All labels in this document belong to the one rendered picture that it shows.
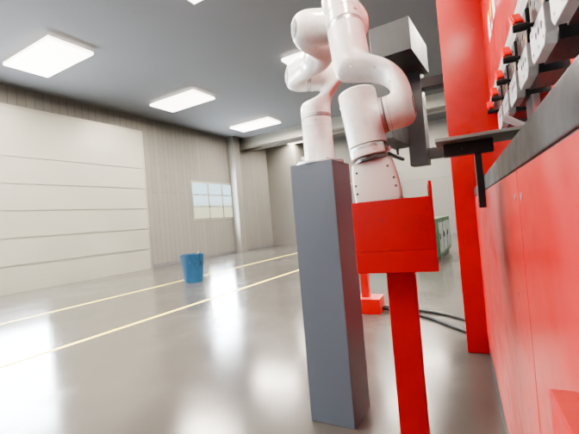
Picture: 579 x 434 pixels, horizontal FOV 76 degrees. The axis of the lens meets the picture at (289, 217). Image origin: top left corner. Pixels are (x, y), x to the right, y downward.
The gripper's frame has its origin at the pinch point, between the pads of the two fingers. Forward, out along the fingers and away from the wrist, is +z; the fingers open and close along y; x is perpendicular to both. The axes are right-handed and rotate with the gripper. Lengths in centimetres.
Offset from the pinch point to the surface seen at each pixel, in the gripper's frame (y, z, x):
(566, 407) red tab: -15, 17, 48
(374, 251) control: 2.7, 4.2, 5.1
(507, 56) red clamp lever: -39, -40, -33
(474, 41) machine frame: -51, -88, -130
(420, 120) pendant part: -20, -70, -187
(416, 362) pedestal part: -0.1, 30.1, -2.7
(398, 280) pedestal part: -0.1, 11.8, -2.1
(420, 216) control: -7.5, -0.9, 5.4
